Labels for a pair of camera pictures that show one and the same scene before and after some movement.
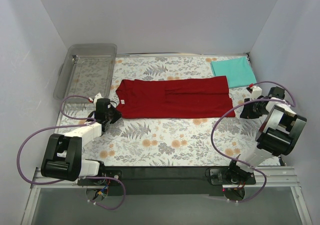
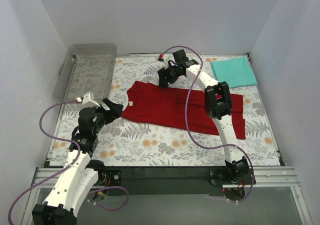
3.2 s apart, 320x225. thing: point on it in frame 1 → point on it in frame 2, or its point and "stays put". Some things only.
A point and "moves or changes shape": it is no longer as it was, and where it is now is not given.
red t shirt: [190, 97] moves or changes shape
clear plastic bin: [87, 70] stays put
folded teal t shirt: [238, 70] stays put
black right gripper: [246, 109] → [166, 73]
